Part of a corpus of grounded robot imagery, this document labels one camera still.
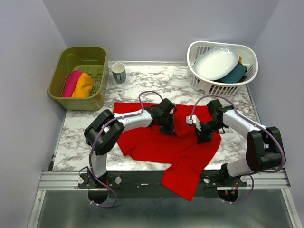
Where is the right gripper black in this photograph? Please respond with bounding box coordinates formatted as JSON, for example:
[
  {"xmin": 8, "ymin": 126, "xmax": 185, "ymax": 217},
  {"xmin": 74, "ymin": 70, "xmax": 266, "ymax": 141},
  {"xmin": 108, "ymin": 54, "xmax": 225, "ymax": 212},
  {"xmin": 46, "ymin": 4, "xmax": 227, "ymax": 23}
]
[{"xmin": 194, "ymin": 119, "xmax": 226, "ymax": 145}]

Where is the red t shirt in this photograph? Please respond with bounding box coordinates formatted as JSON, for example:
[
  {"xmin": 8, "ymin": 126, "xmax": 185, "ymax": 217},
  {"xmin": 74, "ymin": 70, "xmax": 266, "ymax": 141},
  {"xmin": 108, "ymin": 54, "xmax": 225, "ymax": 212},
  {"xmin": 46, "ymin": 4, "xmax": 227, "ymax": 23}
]
[{"xmin": 117, "ymin": 104, "xmax": 221, "ymax": 201}]

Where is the white plastic dish basket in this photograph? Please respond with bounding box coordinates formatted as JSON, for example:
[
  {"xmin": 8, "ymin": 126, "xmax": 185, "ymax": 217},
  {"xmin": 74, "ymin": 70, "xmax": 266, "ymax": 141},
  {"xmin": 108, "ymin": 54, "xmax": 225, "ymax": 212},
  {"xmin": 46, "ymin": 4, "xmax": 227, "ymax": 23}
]
[{"xmin": 187, "ymin": 40, "xmax": 258, "ymax": 97}]

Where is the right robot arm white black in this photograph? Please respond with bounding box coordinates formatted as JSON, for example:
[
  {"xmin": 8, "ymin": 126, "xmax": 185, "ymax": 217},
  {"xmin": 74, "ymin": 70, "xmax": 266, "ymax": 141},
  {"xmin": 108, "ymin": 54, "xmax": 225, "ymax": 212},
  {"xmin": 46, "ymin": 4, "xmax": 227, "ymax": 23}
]
[{"xmin": 186, "ymin": 100, "xmax": 285, "ymax": 186}]

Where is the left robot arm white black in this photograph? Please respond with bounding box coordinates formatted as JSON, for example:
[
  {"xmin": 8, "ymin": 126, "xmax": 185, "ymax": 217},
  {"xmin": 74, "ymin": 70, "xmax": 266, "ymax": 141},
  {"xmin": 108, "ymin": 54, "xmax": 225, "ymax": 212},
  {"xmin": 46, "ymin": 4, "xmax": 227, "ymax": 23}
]
[{"xmin": 84, "ymin": 98, "xmax": 177, "ymax": 188}]

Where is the teal plate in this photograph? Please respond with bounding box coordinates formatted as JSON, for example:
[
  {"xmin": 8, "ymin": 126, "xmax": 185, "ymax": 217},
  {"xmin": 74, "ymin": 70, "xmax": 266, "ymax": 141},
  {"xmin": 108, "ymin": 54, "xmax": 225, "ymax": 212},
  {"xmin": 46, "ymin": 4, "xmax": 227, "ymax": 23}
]
[{"xmin": 220, "ymin": 63, "xmax": 247, "ymax": 84}]

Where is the dark brown dish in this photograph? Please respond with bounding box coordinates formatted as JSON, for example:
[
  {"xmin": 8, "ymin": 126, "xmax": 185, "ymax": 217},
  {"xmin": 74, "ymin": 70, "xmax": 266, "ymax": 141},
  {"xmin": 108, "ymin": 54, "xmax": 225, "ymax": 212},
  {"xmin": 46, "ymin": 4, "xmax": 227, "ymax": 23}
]
[{"xmin": 237, "ymin": 73, "xmax": 247, "ymax": 83}]

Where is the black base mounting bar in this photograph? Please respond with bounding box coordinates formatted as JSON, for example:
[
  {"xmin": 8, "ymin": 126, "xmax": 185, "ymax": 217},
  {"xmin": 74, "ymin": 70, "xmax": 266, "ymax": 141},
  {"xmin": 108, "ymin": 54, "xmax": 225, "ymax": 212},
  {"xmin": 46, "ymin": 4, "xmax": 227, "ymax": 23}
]
[{"xmin": 77, "ymin": 168, "xmax": 247, "ymax": 203}]

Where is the white oval plate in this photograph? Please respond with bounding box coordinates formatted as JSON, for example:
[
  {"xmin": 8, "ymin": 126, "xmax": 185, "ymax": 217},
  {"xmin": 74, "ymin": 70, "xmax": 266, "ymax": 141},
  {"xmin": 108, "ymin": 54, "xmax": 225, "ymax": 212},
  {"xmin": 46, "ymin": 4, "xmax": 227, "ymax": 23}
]
[{"xmin": 193, "ymin": 47, "xmax": 239, "ymax": 81}]

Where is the grey white mug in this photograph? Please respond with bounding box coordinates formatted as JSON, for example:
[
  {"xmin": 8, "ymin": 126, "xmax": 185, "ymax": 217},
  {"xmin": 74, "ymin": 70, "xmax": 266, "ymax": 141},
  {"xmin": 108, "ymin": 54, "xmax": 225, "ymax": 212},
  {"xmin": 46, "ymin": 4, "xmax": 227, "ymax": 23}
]
[{"xmin": 111, "ymin": 63, "xmax": 126, "ymax": 84}]

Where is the orange rolled t shirt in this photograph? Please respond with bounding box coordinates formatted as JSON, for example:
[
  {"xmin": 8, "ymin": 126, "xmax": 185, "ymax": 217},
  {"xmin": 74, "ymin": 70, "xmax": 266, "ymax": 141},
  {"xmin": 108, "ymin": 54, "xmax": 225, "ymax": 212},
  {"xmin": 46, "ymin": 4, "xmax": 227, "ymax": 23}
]
[{"xmin": 72, "ymin": 73, "xmax": 94, "ymax": 98}]

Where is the olive green plastic bin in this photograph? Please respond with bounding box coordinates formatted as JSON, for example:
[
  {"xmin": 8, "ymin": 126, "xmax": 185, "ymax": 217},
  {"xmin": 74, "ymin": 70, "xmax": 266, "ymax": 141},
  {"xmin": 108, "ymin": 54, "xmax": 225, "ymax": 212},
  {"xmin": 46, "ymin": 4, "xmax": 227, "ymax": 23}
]
[{"xmin": 48, "ymin": 47, "xmax": 109, "ymax": 111}]

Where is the pink rolled t shirt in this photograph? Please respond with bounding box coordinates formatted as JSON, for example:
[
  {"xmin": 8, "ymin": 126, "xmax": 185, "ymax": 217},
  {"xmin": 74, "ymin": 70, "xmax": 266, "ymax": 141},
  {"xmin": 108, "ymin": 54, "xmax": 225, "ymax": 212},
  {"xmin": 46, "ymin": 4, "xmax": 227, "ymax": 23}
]
[{"xmin": 61, "ymin": 70, "xmax": 82, "ymax": 97}]

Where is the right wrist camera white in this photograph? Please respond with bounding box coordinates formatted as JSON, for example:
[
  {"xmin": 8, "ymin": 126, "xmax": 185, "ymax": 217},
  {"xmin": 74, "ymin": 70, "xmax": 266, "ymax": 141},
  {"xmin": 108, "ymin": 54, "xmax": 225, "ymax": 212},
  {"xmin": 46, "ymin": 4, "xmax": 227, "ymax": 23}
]
[{"xmin": 186, "ymin": 115, "xmax": 201, "ymax": 131}]

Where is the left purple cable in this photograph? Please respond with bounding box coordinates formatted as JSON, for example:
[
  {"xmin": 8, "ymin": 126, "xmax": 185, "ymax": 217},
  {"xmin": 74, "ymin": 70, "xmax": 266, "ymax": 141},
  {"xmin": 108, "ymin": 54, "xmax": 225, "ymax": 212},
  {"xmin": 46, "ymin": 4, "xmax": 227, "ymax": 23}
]
[{"xmin": 87, "ymin": 91, "xmax": 164, "ymax": 208}]

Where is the purple cable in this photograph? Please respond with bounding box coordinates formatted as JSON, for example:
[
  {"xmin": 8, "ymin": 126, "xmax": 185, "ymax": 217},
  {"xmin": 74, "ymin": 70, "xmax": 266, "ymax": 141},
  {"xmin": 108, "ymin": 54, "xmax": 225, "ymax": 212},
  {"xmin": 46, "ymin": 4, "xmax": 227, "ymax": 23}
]
[
  {"xmin": 87, "ymin": 91, "xmax": 164, "ymax": 208},
  {"xmin": 190, "ymin": 94, "xmax": 285, "ymax": 205}
]

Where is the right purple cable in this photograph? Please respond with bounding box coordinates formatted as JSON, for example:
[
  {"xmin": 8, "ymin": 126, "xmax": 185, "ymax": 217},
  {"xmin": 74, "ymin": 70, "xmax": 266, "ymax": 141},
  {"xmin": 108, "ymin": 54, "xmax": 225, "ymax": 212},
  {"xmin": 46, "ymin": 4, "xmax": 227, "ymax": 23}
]
[{"xmin": 190, "ymin": 94, "xmax": 285, "ymax": 205}]

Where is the aluminium frame rail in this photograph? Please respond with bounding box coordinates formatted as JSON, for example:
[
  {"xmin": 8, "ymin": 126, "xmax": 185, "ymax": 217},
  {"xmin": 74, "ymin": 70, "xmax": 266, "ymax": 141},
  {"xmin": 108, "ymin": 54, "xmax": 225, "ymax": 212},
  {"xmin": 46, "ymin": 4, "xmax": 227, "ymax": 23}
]
[{"xmin": 38, "ymin": 170, "xmax": 290, "ymax": 191}]

